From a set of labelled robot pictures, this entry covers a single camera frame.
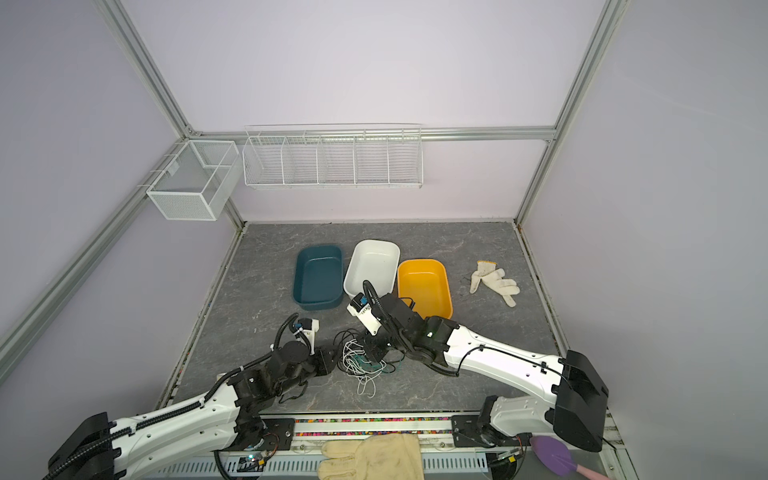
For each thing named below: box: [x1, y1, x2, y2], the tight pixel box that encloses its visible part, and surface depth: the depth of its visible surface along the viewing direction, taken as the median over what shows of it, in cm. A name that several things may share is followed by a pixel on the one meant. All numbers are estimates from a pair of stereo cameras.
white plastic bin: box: [344, 239, 401, 298], surface depth 109 cm
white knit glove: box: [470, 260, 520, 307], surface depth 104 cm
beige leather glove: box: [318, 433, 425, 480], surface depth 72 cm
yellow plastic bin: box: [397, 259, 453, 320], surface depth 104 cm
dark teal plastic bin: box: [293, 245, 344, 311], surface depth 104 cm
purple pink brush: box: [530, 436, 610, 480], surface depth 72 cm
